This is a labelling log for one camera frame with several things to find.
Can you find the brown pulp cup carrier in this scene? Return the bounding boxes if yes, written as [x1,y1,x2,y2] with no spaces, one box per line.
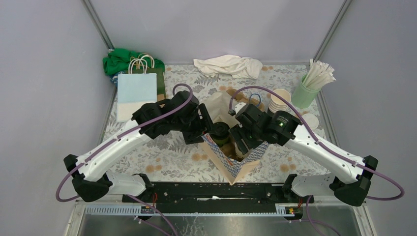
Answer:
[220,142,244,162]

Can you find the stack of black paper cups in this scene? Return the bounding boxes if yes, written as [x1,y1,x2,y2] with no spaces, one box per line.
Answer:
[268,88,291,113]

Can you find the white cloth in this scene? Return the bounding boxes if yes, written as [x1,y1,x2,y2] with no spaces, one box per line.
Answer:
[193,55,263,79]

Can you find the stack of brown cup carriers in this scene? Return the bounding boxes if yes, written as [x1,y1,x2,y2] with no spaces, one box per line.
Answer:
[226,88,249,104]

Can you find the black coffee lid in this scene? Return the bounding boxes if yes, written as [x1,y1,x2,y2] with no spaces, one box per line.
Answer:
[209,121,230,139]

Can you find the green straw holder cup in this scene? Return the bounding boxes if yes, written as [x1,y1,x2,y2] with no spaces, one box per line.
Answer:
[291,75,321,109]

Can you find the light blue paper bag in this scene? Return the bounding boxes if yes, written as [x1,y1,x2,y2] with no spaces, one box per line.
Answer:
[116,73,157,122]

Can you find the green paper coffee cup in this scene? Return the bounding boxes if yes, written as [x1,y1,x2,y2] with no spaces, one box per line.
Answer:
[210,135,231,148]

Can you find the floral tablecloth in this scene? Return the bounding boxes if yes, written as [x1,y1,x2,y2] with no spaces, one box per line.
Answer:
[111,65,327,183]

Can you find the blue checkered paper bag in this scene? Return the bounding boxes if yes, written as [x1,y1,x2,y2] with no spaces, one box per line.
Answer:
[199,91,268,185]

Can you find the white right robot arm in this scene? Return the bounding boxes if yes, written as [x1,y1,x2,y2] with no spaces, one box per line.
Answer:
[230,103,378,207]

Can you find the stack of white lids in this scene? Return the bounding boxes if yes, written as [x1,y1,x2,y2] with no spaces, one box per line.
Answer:
[302,113,320,130]

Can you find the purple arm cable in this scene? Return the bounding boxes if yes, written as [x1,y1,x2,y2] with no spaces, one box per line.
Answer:
[229,86,405,236]
[55,84,194,236]

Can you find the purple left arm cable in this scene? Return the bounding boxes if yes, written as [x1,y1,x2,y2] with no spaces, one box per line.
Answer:
[55,84,194,236]

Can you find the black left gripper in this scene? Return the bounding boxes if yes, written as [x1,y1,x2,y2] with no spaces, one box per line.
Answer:
[174,103,220,145]

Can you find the bundle of white wrapped straws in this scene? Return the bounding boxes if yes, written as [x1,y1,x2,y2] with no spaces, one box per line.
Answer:
[301,59,336,90]

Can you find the green cloth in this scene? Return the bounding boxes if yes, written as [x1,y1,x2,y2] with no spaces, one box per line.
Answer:
[102,48,165,76]

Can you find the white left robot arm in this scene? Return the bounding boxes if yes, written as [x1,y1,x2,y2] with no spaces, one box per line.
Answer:
[64,91,213,202]

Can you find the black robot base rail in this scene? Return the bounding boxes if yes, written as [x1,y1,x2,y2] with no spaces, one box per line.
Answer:
[137,181,314,213]

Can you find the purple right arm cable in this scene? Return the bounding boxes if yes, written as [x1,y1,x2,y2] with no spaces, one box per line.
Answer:
[229,86,405,236]

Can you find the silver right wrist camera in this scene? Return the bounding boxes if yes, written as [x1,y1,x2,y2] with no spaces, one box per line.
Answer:
[234,102,247,115]

